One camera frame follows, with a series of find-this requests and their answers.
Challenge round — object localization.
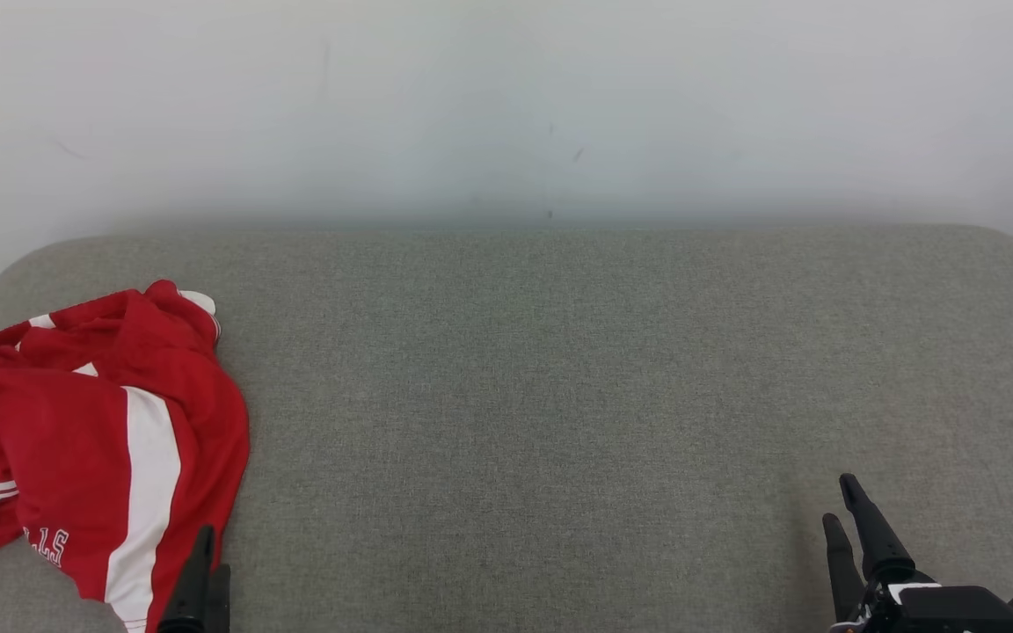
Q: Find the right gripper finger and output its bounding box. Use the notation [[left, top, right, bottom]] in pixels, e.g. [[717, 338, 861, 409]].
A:
[[823, 514, 865, 623], [840, 474, 916, 584]]

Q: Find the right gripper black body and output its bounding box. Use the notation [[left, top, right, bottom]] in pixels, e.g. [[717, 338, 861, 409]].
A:
[[830, 581, 1013, 633]]

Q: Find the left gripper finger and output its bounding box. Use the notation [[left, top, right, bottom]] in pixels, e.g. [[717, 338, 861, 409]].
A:
[[205, 564, 232, 633], [158, 525, 216, 633]]

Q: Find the red basketball jersey striped trim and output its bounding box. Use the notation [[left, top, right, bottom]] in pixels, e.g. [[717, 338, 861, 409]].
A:
[[0, 280, 222, 588]]

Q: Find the grey fabric sofa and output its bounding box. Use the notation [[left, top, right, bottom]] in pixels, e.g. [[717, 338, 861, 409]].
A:
[[0, 224, 1013, 633]]

